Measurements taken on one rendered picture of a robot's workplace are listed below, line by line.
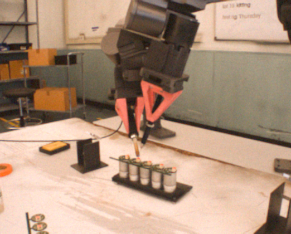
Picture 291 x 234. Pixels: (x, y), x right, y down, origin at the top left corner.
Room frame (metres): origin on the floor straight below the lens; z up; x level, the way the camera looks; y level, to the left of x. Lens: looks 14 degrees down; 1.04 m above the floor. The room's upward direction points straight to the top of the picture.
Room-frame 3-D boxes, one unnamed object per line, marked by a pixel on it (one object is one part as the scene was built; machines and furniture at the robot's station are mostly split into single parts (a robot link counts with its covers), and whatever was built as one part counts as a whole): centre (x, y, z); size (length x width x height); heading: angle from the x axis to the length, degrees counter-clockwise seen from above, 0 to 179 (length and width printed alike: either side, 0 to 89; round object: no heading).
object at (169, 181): (0.51, -0.04, 0.79); 0.02 x 0.02 x 0.05
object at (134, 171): (0.55, 0.03, 0.79); 0.02 x 0.02 x 0.05
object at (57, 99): (3.95, 1.32, 0.51); 0.75 x 0.48 x 1.03; 76
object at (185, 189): (0.55, 0.00, 0.76); 0.16 x 0.07 x 0.01; 55
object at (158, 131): (0.98, -0.01, 0.79); 0.20 x 0.07 x 0.08; 33
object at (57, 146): (0.77, 0.27, 0.76); 0.07 x 0.05 x 0.02; 148
